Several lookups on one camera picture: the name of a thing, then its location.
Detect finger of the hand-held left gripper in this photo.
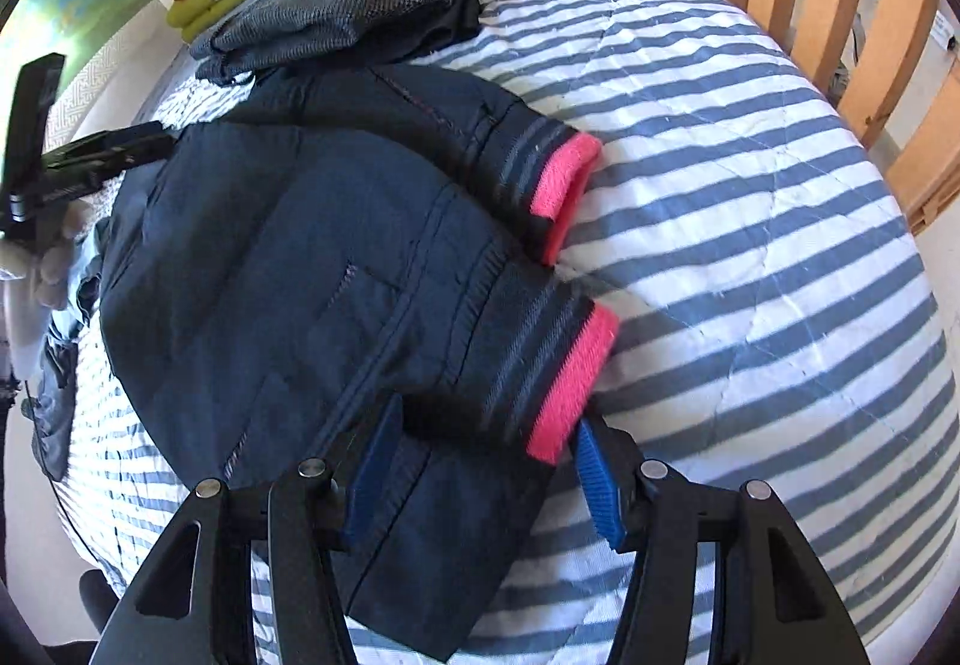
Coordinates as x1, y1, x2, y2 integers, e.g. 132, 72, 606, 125
43, 122, 177, 193

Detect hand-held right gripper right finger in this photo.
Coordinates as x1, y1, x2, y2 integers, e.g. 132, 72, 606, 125
574, 414, 875, 665

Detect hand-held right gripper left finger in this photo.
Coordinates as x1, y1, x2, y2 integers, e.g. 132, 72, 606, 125
88, 395, 410, 665

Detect navy jacket pink cuffs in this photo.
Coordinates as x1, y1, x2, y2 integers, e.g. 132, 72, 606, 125
97, 61, 622, 662

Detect dark grey pants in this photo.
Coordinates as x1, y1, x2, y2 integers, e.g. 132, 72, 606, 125
26, 327, 82, 482

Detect person's left hand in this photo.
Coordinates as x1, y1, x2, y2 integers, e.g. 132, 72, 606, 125
0, 202, 96, 381

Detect blue white striped bed quilt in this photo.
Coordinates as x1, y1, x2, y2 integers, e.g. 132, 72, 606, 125
45, 0, 960, 665

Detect black rounded object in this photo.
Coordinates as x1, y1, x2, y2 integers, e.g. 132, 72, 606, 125
79, 567, 121, 617

